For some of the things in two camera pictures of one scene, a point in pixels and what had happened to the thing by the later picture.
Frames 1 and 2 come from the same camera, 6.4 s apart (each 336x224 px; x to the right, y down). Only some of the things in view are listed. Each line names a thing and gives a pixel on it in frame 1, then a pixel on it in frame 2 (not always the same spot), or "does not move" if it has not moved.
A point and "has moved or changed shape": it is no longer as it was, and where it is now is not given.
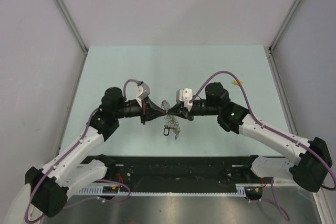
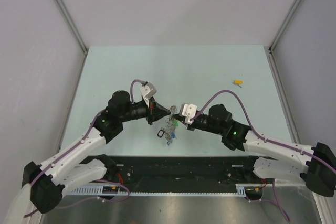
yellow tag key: (235, 82) does not move
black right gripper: (178, 110) -> (178, 117)
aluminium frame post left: (64, 10) does not move
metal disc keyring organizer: (171, 120) has moved or changed shape
